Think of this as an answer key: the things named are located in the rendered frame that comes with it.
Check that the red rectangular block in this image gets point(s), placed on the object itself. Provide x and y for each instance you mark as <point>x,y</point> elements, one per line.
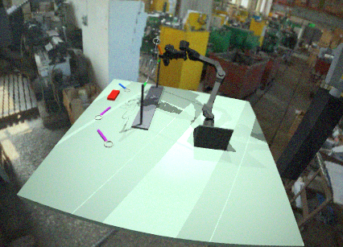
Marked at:
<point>112,96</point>

